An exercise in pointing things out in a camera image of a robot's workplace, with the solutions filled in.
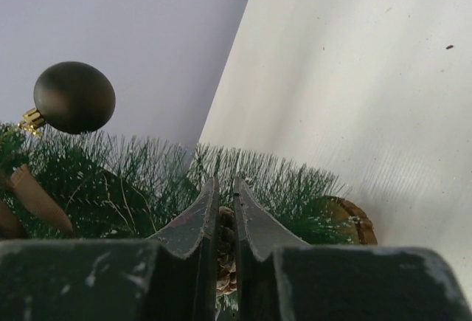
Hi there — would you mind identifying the matte brown bauble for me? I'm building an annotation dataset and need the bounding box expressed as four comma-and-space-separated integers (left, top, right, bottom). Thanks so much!
18, 61, 116, 136

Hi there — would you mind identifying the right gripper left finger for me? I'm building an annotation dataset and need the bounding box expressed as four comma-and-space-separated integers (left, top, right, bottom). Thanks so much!
1, 179, 219, 320

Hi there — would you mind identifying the brown and gold ornament garland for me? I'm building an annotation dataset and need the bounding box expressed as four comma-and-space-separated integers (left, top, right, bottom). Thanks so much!
1, 164, 75, 240

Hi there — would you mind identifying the small green christmas tree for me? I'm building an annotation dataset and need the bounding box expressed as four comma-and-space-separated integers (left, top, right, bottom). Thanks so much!
1, 123, 377, 245

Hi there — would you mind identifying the brown pine cone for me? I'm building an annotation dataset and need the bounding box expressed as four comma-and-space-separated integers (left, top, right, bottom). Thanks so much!
216, 207, 237, 297

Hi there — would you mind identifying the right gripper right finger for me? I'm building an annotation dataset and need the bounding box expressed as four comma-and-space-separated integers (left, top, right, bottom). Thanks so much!
233, 179, 471, 321

